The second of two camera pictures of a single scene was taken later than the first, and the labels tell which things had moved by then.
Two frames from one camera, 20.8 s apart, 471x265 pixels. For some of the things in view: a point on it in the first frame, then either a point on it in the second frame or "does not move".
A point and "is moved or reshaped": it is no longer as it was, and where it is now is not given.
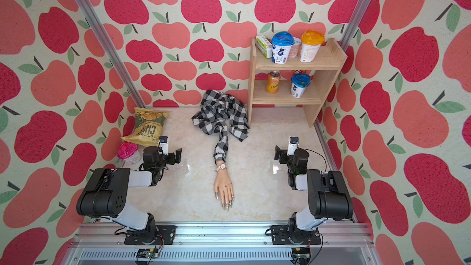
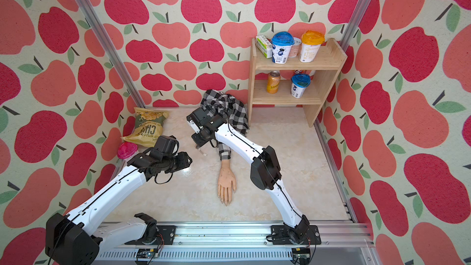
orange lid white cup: x=311 y=42 does not move
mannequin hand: x=223 y=186 is moved or reshaped
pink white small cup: x=295 y=48 does not move
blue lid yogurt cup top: x=281 y=44 does not move
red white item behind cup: x=310 y=72 does not move
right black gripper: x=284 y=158 → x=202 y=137
